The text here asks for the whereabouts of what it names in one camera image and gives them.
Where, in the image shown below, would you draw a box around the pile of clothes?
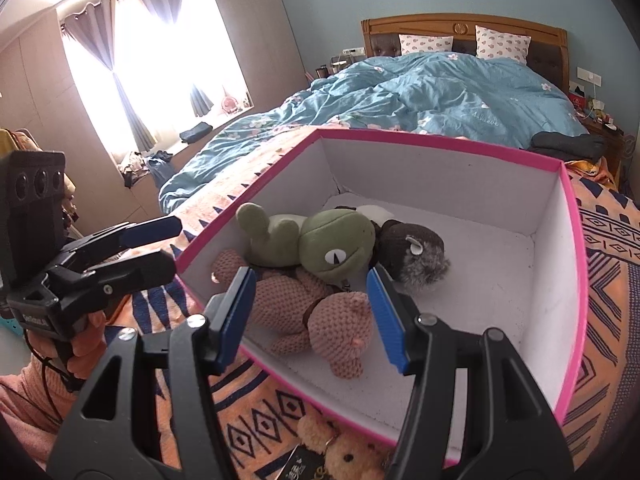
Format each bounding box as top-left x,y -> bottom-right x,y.
117,150 -> 173,186

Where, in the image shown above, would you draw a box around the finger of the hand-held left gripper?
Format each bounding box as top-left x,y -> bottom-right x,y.
60,216 -> 183,271
49,250 -> 177,307

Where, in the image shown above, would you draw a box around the pink cardboard box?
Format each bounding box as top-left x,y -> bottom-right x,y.
176,128 -> 588,466

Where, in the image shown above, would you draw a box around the person's left hand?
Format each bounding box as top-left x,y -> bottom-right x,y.
67,310 -> 108,376

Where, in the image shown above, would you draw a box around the dark folded clothes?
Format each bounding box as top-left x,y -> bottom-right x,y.
530,131 -> 608,163

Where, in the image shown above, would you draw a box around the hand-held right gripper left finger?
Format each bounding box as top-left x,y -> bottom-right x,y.
45,266 -> 258,480

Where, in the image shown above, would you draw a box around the yellow garment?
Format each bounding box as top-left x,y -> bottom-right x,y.
0,127 -> 41,153

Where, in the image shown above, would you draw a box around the pink knitted bear plush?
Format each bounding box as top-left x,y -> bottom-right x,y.
211,249 -> 373,380

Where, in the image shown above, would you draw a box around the wooden headboard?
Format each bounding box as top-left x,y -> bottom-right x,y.
361,13 -> 571,93

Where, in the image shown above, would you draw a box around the orange patterned blanket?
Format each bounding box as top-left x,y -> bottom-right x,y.
105,125 -> 640,480

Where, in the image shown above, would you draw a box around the black cable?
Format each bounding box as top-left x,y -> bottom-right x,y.
25,330 -> 76,423

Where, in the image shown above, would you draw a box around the dark cloth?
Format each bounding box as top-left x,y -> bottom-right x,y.
180,122 -> 213,143

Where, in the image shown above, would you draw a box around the person's left forearm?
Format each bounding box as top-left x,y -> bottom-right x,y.
0,352 -> 81,441

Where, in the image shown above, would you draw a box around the green frog plush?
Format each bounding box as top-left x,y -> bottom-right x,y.
236,202 -> 377,286

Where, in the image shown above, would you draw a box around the wooden nightstand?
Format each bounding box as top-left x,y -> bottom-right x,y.
580,110 -> 626,186

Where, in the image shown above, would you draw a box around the small black box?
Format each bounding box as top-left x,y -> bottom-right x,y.
280,442 -> 331,480

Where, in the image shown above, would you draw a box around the grey curtain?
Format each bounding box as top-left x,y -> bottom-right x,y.
129,0 -> 216,118
60,0 -> 156,153

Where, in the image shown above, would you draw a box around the grey furry plush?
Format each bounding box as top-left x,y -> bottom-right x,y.
332,204 -> 451,293

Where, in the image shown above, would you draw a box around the white dotted pillow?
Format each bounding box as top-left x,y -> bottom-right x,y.
475,25 -> 531,65
398,34 -> 454,57

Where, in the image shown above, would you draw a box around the blue floral duvet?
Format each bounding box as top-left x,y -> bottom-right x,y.
159,51 -> 591,217

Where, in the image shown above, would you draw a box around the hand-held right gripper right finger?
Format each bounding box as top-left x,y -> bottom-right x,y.
366,263 -> 573,480

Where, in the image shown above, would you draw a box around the beige teddy bear plush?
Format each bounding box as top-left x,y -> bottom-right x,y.
297,412 -> 396,480

